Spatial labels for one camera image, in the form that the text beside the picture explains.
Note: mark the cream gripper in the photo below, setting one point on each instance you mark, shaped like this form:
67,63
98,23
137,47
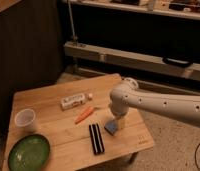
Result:
120,122

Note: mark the black white striped eraser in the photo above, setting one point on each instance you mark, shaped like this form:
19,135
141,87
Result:
96,139

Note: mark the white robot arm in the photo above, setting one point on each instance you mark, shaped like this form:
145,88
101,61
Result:
184,108

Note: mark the blue sponge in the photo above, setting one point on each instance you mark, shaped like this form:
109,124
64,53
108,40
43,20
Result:
111,127

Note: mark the orange carrot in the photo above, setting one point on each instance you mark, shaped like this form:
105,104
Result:
84,114

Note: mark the wooden table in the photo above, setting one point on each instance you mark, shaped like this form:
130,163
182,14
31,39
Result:
70,142

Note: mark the long grey metal case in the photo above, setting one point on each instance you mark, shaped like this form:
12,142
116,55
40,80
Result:
130,59

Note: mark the metal pole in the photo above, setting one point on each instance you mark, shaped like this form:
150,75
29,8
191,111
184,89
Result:
74,37

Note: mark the green plate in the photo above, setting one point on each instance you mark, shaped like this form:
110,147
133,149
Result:
30,153

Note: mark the upper shelf board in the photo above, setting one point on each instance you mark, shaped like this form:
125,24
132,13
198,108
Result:
135,8

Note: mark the black case handle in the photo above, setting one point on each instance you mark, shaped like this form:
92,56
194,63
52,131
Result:
177,63

